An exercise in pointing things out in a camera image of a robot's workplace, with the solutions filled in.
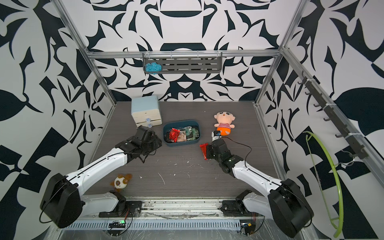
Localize red long tea sachet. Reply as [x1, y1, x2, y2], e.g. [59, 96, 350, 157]
[200, 143, 209, 160]

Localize red foil tea bag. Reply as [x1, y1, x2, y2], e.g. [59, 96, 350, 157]
[169, 128, 181, 143]

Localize green label tea bag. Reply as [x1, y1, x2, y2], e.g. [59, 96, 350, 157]
[185, 126, 200, 141]

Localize floral beige label tea bag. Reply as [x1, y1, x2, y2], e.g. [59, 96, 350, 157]
[177, 131, 187, 143]

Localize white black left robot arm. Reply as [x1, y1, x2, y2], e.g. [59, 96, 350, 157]
[40, 126, 163, 229]

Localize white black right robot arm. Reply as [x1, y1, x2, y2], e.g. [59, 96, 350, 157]
[206, 139, 314, 238]

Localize teal plastic storage box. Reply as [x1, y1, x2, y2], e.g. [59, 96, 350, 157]
[163, 120, 201, 147]

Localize small blue cream drawer cabinet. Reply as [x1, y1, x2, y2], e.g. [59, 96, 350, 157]
[131, 95, 163, 128]

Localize plush doll orange pants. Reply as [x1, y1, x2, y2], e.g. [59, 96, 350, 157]
[214, 111, 236, 136]

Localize small brown white plush dog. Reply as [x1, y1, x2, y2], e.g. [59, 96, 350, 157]
[110, 174, 133, 192]

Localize blue crumpled item on shelf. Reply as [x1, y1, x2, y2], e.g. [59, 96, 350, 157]
[145, 63, 163, 75]

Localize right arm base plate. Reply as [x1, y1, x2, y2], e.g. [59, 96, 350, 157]
[220, 200, 250, 217]

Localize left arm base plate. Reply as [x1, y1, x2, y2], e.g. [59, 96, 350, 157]
[99, 201, 143, 218]

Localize grey perforated wall shelf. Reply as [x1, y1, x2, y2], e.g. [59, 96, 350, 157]
[142, 51, 223, 74]

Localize green curved hose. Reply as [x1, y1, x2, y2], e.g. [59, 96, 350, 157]
[302, 130, 345, 238]

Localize black wall hook rail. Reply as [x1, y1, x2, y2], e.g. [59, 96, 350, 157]
[300, 72, 369, 160]

